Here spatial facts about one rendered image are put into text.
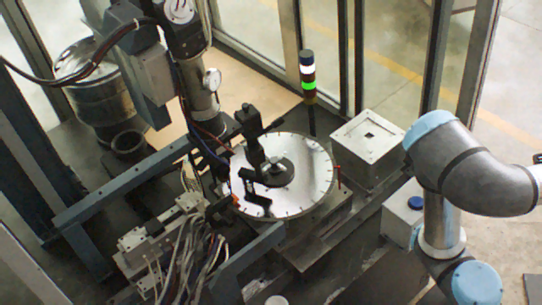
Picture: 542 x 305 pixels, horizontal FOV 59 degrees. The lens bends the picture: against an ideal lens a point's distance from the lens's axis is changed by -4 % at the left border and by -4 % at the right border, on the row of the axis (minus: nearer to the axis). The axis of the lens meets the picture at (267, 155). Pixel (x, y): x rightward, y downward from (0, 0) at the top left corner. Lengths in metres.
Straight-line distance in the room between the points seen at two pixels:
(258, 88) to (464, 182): 1.31
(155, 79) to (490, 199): 0.70
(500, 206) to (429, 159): 0.15
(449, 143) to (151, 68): 0.61
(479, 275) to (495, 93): 2.13
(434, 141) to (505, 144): 2.03
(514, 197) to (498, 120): 2.18
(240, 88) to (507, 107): 1.72
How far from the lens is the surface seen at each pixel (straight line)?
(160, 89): 1.11
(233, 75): 2.16
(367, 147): 1.58
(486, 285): 1.26
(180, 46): 1.00
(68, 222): 1.43
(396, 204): 1.44
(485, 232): 2.55
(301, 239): 1.46
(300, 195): 1.40
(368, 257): 1.52
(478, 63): 1.34
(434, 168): 0.94
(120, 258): 1.58
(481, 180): 0.90
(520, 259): 2.51
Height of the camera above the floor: 2.04
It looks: 46 degrees down
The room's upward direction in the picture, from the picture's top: 10 degrees counter-clockwise
